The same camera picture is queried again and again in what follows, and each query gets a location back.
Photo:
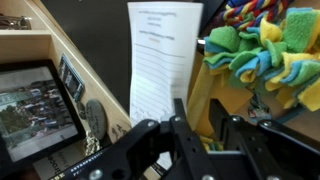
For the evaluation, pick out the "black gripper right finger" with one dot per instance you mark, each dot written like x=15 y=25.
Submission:
x=245 y=155

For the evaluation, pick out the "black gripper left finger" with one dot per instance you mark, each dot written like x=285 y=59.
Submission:
x=190 y=161

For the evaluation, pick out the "white paper sheet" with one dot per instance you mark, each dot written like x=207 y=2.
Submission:
x=163 y=40

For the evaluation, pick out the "grey stone medallion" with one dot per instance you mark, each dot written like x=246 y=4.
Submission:
x=96 y=118

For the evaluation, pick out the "colourful fleece snuffle toy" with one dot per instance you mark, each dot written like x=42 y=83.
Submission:
x=238 y=66

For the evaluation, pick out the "small card on shelf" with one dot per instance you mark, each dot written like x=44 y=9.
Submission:
x=70 y=78

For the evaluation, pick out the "black photo frames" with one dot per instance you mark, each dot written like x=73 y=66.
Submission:
x=37 y=117

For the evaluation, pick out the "wooden shelf unit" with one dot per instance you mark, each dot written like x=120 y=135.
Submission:
x=47 y=40

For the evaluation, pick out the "braided colourful rope toy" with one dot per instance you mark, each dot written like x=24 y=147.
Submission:
x=241 y=14

